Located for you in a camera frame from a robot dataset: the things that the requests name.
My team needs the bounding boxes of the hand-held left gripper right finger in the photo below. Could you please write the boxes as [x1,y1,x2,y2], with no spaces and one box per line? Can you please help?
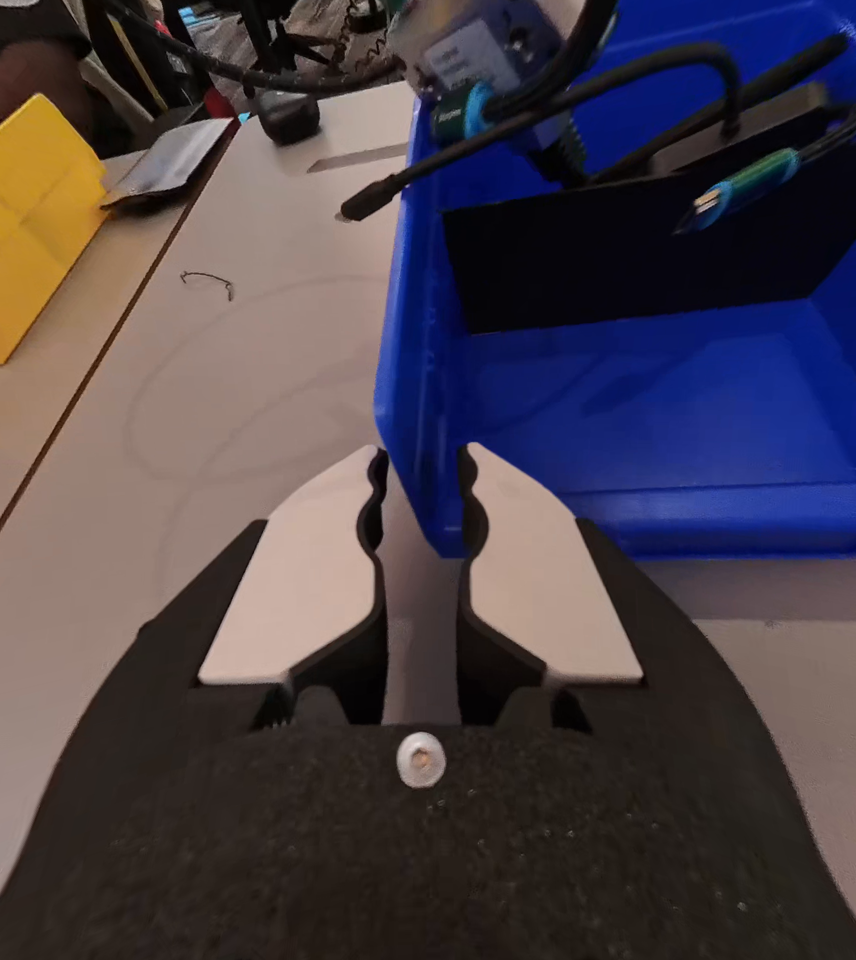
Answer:
[456,442,645,725]

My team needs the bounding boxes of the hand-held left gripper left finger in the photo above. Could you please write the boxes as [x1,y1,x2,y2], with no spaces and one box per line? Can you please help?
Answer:
[197,444,389,725]

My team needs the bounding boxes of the blue plastic bin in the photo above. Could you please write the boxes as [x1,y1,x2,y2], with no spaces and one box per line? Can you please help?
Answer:
[374,0,856,560]

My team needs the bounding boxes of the yellow plastic bin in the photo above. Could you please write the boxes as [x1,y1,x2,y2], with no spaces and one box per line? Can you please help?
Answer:
[0,93,110,374]

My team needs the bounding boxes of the black hub with cable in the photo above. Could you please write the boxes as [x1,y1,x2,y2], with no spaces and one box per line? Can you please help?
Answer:
[339,41,832,224]

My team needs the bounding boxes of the metal switch box with cable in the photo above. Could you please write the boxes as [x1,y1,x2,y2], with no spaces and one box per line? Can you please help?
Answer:
[386,0,620,185]

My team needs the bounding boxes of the black bin divider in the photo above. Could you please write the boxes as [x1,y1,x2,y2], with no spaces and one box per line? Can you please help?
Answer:
[443,135,856,335]

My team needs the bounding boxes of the silver flat pouch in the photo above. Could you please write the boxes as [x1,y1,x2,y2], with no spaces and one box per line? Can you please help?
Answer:
[101,118,234,215]

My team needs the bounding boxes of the black computer mouse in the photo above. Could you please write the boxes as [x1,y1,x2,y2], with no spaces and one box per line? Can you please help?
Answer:
[259,91,321,146]

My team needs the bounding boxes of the black office chair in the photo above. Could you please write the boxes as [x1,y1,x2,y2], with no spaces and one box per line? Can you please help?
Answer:
[240,0,339,72]

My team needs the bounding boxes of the black coiled cord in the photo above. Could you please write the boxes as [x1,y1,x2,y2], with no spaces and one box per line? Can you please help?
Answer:
[330,0,387,72]

